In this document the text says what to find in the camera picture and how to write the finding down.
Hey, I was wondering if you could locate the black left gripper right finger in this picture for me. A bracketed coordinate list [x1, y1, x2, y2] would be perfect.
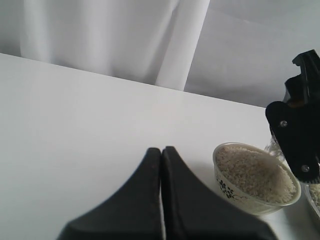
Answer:
[161, 146, 277, 240]

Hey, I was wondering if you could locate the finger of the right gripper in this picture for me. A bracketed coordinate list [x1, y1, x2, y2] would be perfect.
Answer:
[283, 49, 320, 105]
[265, 101, 320, 184]

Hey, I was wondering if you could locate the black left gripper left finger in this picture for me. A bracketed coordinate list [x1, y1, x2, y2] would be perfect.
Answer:
[58, 147, 163, 240]

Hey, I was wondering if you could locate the round steel rice tray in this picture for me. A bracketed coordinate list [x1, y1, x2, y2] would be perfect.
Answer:
[304, 184, 320, 219]

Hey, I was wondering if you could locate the small cream bowl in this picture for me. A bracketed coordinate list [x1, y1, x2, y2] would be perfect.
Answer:
[212, 142, 301, 216]

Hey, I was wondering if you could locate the white backdrop curtain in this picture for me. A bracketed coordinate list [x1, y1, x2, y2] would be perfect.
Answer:
[0, 0, 320, 107]

